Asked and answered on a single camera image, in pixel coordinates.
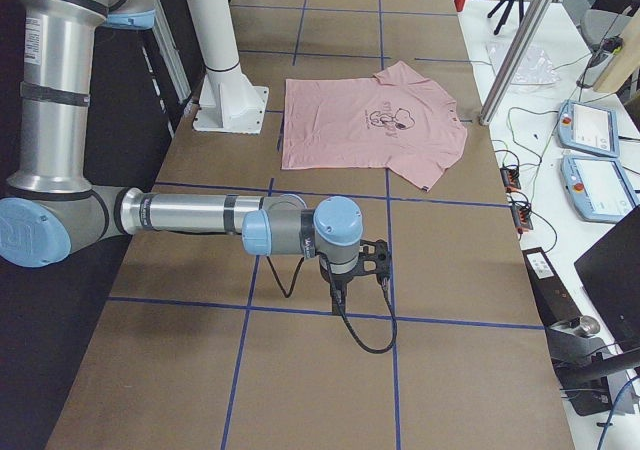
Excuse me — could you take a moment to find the lower blue teach pendant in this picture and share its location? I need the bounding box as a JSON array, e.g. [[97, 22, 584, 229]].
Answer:
[[561, 155, 639, 224]]

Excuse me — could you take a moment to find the orange usb hub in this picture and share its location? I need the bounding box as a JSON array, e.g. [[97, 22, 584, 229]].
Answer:
[[511, 201, 533, 234], [499, 166, 521, 193]]

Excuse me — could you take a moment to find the lower orange USB hub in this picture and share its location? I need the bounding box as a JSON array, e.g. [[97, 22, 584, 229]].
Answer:
[[511, 201, 533, 234]]

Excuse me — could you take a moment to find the brown paper table cover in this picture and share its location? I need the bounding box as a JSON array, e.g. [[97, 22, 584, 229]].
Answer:
[[48, 0, 573, 449]]

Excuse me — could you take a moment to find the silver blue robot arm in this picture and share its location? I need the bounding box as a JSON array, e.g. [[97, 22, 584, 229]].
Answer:
[[1, 0, 392, 282]]

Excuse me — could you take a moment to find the blue teach pendant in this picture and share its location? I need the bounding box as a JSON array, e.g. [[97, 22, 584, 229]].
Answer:
[[557, 100, 620, 157], [561, 155, 639, 224]]

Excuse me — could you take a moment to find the upper orange USB hub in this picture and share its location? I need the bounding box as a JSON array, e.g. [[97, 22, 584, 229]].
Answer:
[[499, 166, 521, 193]]

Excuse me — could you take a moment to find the black tripod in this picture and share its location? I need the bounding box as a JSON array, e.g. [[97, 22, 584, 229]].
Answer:
[[487, 0, 525, 36]]

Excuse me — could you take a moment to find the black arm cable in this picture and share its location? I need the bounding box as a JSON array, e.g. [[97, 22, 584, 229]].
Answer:
[[264, 254, 399, 355]]

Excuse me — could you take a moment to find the pink Snoopy t-shirt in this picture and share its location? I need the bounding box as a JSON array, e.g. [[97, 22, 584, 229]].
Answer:
[[282, 61, 468, 191]]

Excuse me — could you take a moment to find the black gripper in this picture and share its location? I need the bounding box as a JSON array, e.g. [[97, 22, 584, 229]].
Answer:
[[352, 239, 390, 276]]

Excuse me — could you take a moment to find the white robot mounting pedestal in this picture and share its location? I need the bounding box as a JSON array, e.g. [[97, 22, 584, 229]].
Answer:
[[187, 0, 269, 134]]

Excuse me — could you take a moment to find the clear plastic bag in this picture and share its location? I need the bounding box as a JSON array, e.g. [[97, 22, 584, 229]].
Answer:
[[486, 40, 560, 85]]

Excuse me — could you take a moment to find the black monitor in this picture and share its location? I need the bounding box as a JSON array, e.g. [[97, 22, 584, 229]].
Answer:
[[574, 207, 640, 341]]

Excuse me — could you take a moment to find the black box with label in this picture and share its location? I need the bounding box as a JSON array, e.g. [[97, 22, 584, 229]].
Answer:
[[522, 247, 582, 327]]

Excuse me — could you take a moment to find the upper blue teach pendant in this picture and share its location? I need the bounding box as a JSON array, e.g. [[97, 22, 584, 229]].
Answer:
[[557, 100, 620, 157]]

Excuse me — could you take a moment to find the aluminium frame post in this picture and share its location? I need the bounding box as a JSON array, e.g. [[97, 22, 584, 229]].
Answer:
[[479, 0, 553, 126]]

